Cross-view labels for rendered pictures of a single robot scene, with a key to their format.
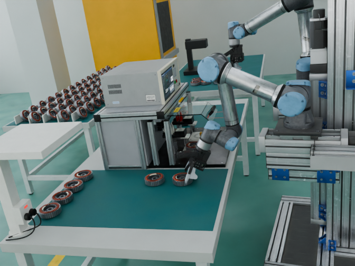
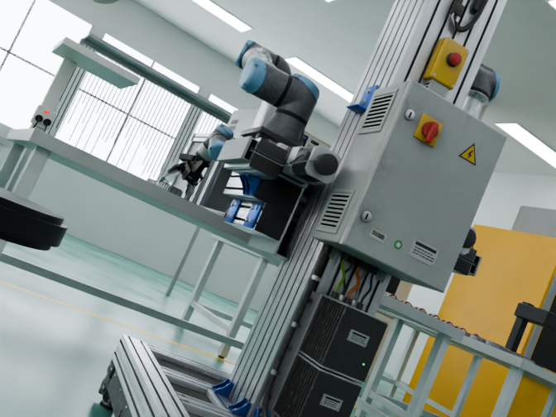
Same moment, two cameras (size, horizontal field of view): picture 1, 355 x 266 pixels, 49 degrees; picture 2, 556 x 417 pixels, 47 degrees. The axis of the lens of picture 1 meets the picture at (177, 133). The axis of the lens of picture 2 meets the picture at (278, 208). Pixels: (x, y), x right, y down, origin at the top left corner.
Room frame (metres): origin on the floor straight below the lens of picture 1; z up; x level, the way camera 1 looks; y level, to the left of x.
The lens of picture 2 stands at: (0.48, -2.21, 0.62)
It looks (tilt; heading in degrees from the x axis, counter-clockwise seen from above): 6 degrees up; 47
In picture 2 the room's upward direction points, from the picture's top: 24 degrees clockwise
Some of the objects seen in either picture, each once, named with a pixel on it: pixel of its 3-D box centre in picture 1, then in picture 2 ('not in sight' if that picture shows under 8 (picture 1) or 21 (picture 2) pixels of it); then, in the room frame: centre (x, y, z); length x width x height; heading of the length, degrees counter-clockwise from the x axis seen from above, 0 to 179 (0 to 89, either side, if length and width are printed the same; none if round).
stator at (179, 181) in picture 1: (182, 179); (169, 189); (1.95, 0.01, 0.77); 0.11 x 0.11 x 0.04
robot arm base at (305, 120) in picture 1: (298, 115); (285, 129); (1.86, -0.62, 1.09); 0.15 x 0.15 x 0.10
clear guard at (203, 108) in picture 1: (188, 113); not in sight; (2.30, -0.08, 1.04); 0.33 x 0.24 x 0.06; 74
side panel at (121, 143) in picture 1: (121, 145); (188, 172); (2.24, 0.35, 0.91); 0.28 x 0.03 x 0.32; 74
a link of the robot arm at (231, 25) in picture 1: (234, 29); not in sight; (2.69, -0.47, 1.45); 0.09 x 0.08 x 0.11; 58
